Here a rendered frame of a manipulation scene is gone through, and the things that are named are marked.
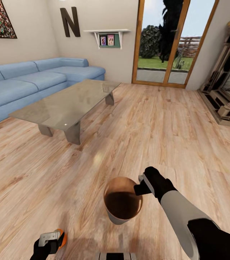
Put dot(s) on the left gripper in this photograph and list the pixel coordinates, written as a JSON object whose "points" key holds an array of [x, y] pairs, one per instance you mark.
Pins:
{"points": [[50, 248]]}

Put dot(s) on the can of soda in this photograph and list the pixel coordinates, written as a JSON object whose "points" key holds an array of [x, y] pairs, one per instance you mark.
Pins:
{"points": [[65, 237]]}

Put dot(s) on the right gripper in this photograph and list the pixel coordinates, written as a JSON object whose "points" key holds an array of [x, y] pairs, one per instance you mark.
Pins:
{"points": [[140, 190]]}

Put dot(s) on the shelf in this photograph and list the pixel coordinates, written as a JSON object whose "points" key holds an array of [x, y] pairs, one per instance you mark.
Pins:
{"points": [[118, 36]]}

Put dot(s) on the sofa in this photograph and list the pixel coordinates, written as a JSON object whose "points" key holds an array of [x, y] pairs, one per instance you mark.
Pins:
{"points": [[24, 83]]}

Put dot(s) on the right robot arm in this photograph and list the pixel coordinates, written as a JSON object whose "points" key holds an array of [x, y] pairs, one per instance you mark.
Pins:
{"points": [[198, 234]]}

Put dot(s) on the trash can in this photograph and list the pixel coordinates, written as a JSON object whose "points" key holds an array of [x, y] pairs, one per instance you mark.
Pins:
{"points": [[121, 201]]}

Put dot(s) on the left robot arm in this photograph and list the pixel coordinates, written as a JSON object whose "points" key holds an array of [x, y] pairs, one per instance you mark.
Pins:
{"points": [[47, 244]]}

